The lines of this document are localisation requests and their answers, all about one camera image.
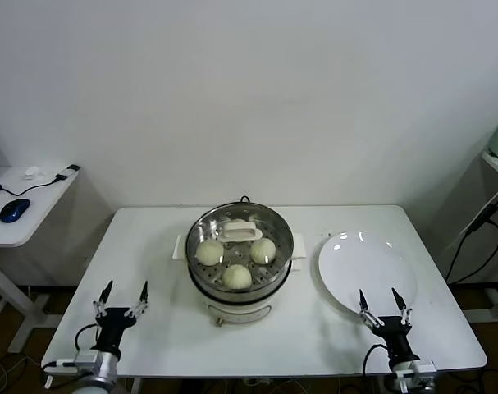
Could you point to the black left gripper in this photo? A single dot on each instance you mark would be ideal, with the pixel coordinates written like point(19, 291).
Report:
point(111, 324)

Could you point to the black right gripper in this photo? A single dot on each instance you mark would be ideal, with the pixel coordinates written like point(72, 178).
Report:
point(396, 328)

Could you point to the round glass pot lid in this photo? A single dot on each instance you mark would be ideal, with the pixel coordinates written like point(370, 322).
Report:
point(240, 235)

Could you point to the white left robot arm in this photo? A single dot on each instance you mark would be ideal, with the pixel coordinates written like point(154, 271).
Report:
point(107, 369)

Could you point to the stainless steel steamer basket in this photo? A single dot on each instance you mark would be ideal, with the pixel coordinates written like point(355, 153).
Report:
point(240, 293)

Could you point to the white oval plate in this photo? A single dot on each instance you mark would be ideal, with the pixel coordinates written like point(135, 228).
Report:
point(367, 267)

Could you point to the cream electric cooker pot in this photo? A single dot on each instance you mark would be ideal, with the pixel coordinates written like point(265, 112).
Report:
point(240, 310)

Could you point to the white side desk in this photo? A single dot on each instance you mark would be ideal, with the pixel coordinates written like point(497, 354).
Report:
point(35, 205)

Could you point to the small black white adapter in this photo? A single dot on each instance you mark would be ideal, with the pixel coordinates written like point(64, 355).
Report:
point(73, 169)

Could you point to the black power adapter bar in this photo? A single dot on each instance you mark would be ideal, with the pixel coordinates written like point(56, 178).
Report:
point(484, 215)

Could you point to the blue computer mouse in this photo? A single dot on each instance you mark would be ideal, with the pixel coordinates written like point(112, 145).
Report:
point(14, 210)

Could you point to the small white crumpled object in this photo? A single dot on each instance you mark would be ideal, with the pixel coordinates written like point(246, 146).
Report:
point(32, 172)

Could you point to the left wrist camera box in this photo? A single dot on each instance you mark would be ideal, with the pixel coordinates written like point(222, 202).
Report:
point(86, 360)

